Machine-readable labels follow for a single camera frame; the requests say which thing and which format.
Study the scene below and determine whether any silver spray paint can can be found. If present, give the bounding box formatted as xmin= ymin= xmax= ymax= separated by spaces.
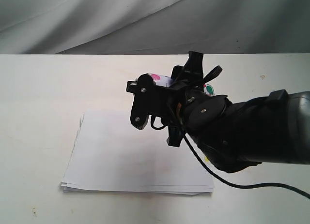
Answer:
xmin=148 ymin=73 xmax=215 ymax=96

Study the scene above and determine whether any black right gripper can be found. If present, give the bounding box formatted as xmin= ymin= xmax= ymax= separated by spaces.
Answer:
xmin=155 ymin=51 xmax=204 ymax=147

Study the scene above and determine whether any black camera cable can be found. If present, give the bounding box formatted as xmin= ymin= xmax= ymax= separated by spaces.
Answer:
xmin=150 ymin=65 xmax=310 ymax=199

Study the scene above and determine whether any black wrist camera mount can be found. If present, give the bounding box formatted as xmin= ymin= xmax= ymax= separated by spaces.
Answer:
xmin=126 ymin=74 xmax=169 ymax=130

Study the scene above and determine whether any stack of white paper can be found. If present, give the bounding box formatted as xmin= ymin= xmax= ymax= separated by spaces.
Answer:
xmin=61 ymin=111 xmax=214 ymax=195

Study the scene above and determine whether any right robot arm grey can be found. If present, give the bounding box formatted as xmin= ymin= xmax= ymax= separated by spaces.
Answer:
xmin=149 ymin=52 xmax=310 ymax=173

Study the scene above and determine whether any grey backdrop cloth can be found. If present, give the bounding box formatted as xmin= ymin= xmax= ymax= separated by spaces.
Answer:
xmin=0 ymin=0 xmax=310 ymax=54

